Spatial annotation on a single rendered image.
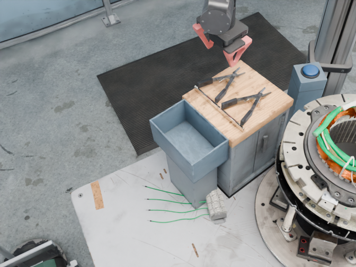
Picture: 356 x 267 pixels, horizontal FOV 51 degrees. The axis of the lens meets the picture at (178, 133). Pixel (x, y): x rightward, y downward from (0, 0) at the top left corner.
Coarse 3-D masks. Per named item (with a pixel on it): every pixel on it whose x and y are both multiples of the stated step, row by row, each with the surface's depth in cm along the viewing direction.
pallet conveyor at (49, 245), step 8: (40, 248) 103; (48, 248) 104; (16, 256) 102; (24, 256) 102; (32, 256) 104; (56, 256) 105; (0, 264) 101; (8, 264) 101; (16, 264) 103; (40, 264) 103; (48, 264) 103; (56, 264) 104; (64, 264) 106; (72, 264) 112
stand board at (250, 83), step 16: (240, 64) 100; (224, 80) 97; (240, 80) 97; (256, 80) 96; (192, 96) 94; (224, 96) 94; (240, 96) 93; (272, 96) 92; (288, 96) 92; (208, 112) 91; (240, 112) 90; (256, 112) 90; (272, 112) 89; (224, 128) 88; (256, 128) 88
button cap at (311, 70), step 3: (306, 66) 101; (309, 66) 100; (312, 66) 100; (315, 66) 100; (303, 69) 100; (306, 69) 100; (309, 69) 100; (312, 69) 100; (315, 69) 99; (303, 72) 100; (306, 72) 99; (309, 72) 99; (312, 72) 99; (315, 72) 99; (306, 75) 100; (309, 75) 99; (312, 75) 99; (315, 75) 99
